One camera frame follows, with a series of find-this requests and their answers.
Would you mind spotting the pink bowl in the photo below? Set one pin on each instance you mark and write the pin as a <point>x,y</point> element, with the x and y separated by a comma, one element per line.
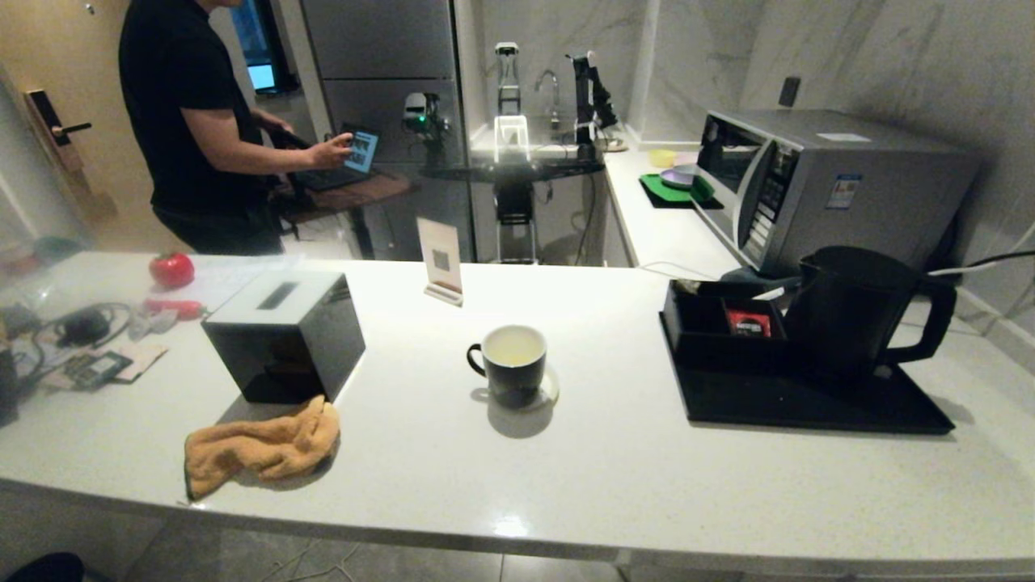
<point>687,158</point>

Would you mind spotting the black background robot arm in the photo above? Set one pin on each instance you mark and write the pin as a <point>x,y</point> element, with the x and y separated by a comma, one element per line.
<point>584,97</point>

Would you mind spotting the man in black shirt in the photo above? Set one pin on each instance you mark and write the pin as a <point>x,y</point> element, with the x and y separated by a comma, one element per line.
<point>178,97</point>

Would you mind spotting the grey refrigerator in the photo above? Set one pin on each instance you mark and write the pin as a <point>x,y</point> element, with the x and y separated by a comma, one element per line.
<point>380,40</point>

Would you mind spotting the yellow bowl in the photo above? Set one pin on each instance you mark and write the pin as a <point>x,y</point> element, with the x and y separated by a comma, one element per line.
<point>661,158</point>

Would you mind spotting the silver microwave oven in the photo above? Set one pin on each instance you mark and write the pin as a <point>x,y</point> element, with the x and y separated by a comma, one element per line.
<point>873,202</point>

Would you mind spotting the black electric kettle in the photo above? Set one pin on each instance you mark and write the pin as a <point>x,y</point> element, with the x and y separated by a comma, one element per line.
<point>849,315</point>

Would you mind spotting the green mat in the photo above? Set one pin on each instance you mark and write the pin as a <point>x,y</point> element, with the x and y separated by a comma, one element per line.
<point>659,191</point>

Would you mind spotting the red tomato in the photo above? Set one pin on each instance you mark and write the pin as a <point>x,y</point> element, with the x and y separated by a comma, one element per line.
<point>171,269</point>

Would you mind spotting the QR code table sign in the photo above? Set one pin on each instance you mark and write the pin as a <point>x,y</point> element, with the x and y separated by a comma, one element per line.
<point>441,250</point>

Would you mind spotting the red chili pepper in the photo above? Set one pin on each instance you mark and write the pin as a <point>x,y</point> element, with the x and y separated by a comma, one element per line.
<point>174,308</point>

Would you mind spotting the blue lit monitor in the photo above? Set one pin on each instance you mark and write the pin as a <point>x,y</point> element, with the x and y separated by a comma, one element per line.
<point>260,74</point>

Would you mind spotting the crumpled white wrapper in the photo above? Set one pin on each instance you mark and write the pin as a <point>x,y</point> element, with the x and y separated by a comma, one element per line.
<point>149,323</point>

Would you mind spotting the red tea packet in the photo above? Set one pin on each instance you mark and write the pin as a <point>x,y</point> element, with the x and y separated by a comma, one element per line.
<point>749,323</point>

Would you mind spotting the chrome faucet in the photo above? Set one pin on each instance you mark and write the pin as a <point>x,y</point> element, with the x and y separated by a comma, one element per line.
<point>556,105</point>

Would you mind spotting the black tissue box white lid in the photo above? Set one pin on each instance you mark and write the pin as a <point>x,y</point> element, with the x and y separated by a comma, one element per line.
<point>283,347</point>

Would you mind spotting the black table pedestal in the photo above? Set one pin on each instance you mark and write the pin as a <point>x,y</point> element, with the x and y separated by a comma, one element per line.
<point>515,202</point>

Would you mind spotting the black round tabletop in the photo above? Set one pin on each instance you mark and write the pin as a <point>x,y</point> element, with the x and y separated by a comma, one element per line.
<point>517,170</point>

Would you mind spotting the black mug white inside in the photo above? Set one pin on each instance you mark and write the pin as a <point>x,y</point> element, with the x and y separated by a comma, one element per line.
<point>509,376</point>

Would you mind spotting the small grey bowl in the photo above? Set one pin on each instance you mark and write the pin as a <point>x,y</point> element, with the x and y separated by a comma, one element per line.
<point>689,170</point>

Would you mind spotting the white sachet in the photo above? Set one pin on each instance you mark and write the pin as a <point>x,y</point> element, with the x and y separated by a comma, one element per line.
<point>768,293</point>

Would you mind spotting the black compartment organizer box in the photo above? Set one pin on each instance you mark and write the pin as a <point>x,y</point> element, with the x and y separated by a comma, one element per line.
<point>695,339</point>

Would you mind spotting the open laptop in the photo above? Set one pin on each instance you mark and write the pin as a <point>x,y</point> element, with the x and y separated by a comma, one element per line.
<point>362,149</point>

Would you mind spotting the dark green sachet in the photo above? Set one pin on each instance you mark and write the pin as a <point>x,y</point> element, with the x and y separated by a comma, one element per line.
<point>101,368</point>

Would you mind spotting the black computer mouse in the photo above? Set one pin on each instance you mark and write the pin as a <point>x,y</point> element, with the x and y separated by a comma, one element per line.
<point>83,327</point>

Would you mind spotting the white base cabinet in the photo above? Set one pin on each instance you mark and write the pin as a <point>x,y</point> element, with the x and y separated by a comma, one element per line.
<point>618,234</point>

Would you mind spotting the orange cloth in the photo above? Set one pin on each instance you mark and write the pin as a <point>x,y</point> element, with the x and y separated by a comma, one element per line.
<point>259,449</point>

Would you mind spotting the dark wall socket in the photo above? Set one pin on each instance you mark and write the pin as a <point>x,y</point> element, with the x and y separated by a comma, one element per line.
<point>790,90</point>

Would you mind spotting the black device green light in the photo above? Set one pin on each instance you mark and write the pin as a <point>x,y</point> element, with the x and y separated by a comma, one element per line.
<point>416,109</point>

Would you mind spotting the beige round plate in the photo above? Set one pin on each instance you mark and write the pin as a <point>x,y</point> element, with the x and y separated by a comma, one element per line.
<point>614,146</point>

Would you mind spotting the black serving tray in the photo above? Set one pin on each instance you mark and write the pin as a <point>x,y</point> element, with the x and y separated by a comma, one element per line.
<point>808,404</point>

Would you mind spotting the purple plate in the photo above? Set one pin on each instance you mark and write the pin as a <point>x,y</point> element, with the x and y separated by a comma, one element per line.
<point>668,178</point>

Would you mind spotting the small wooden table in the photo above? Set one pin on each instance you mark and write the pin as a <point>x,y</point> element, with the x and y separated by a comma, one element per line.
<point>364,190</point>

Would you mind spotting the grey background robot arm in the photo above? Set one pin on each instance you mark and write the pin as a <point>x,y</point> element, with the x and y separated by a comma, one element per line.
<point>507,81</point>

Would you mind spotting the white glowing frame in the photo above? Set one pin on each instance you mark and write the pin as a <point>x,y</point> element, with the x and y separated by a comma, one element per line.
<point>511,119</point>

